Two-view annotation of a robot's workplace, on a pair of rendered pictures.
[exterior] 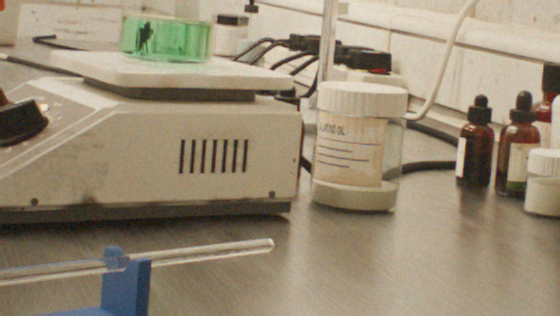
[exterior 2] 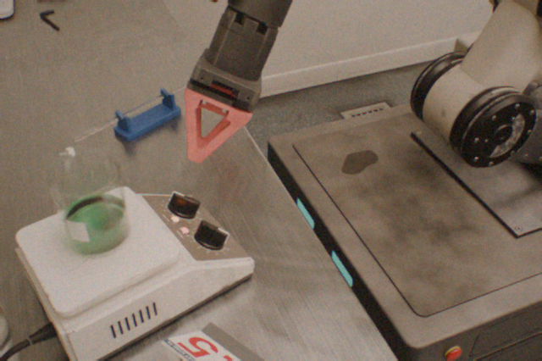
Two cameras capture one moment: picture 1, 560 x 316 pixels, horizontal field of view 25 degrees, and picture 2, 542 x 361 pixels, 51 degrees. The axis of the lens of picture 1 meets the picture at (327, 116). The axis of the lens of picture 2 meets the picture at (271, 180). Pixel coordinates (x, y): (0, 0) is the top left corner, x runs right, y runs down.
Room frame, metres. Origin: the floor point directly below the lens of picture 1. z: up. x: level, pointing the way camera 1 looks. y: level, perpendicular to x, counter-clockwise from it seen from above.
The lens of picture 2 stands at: (1.15, 0.24, 1.23)
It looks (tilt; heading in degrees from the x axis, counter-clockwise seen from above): 41 degrees down; 176
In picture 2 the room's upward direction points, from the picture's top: 1 degrees clockwise
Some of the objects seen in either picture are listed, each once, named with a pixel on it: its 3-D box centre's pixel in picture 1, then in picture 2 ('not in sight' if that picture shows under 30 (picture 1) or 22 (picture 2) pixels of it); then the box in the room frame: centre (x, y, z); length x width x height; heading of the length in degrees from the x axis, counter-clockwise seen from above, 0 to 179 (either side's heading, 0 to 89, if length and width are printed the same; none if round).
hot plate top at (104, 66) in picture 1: (169, 70); (97, 245); (0.78, 0.10, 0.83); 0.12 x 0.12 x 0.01; 33
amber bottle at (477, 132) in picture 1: (477, 138); not in sight; (0.95, -0.12, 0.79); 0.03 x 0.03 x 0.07
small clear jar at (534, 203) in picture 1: (553, 183); not in sight; (0.85, -0.16, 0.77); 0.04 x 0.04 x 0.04
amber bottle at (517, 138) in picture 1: (519, 142); not in sight; (0.92, -0.14, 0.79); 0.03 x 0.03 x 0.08
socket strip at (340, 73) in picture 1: (326, 70); not in sight; (1.61, 0.01, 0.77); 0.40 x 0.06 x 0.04; 20
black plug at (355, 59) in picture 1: (361, 59); not in sight; (1.46, -0.03, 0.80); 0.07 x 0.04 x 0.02; 110
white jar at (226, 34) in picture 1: (228, 35); not in sight; (1.99, 0.17, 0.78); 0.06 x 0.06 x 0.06
